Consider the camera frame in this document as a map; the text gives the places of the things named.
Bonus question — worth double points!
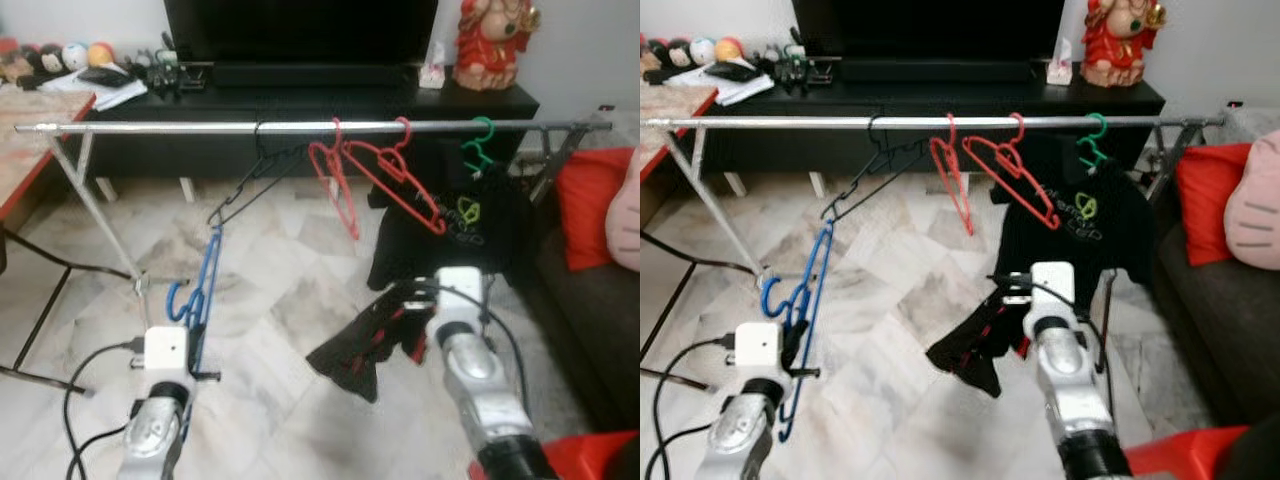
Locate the red plastic stool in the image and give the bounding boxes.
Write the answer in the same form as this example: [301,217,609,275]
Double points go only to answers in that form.
[468,430,641,480]
[1125,425,1251,480]

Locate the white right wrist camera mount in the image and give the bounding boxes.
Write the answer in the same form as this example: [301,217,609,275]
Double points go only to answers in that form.
[428,267,486,331]
[1030,262,1076,319]

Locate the black flat television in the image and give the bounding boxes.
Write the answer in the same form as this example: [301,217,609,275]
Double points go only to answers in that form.
[792,0,1066,61]
[163,0,439,66]

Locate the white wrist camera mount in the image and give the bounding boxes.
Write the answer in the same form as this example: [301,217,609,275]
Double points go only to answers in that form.
[1030,262,1076,319]
[428,267,486,331]
[733,322,783,376]
[143,325,193,379]

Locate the white paper sheets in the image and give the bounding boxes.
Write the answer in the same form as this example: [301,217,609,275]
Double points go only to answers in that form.
[45,70,149,111]
[700,68,776,106]

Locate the black TV console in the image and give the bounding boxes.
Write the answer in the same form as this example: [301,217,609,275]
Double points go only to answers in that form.
[690,75,1166,196]
[60,80,541,201]

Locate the red gold figurine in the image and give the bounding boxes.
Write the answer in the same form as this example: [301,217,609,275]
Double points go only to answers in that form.
[453,0,541,93]
[1080,0,1166,89]

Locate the small white pink ornament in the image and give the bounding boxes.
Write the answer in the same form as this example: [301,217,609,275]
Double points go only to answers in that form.
[1045,37,1074,86]
[418,40,448,91]

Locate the black soundbar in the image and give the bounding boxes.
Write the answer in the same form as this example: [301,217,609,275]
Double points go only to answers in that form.
[840,57,1041,84]
[212,60,416,89]

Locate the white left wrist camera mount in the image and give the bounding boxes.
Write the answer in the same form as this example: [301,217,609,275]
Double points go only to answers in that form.
[143,325,193,379]
[733,322,783,376]

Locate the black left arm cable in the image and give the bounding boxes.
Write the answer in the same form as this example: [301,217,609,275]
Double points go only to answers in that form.
[645,338,736,480]
[62,340,146,480]

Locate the black gadget with cables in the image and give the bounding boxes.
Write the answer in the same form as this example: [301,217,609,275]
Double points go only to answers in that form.
[760,42,841,93]
[130,45,216,99]

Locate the pink cat face pillow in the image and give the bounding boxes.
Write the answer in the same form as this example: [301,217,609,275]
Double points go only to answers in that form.
[605,150,641,273]
[1223,128,1280,271]

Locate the blue plastic hanger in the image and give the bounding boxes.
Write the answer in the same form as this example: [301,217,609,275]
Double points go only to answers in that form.
[165,225,226,441]
[758,220,836,443]

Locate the black polo shirt with logo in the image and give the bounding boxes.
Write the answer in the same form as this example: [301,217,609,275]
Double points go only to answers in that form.
[367,160,536,296]
[990,135,1151,286]

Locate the black garment with red trim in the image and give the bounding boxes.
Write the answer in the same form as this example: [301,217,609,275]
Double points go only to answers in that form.
[925,270,1041,399]
[305,280,441,404]

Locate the green plastic hanger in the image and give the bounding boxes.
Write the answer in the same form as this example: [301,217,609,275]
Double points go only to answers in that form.
[460,117,498,176]
[1075,112,1111,171]

